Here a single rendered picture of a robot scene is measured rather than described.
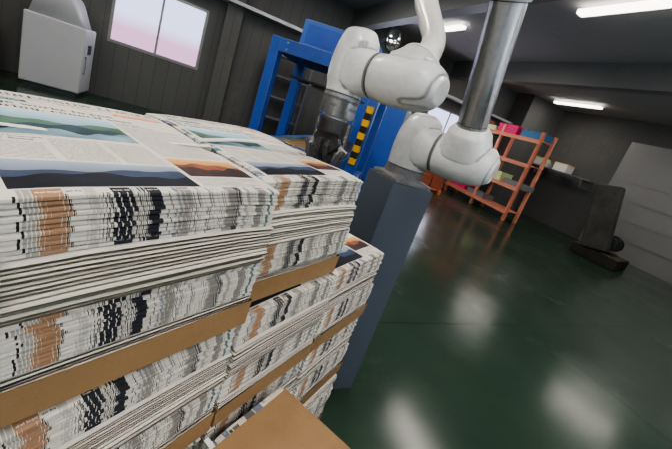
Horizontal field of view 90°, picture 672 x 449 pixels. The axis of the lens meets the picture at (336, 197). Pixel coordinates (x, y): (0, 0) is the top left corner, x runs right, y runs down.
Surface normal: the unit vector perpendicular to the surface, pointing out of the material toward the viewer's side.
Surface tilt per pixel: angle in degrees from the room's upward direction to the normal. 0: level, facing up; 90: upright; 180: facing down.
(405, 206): 90
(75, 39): 90
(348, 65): 92
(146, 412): 90
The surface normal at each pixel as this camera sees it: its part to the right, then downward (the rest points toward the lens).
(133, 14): 0.37, 0.36
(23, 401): 0.75, 0.44
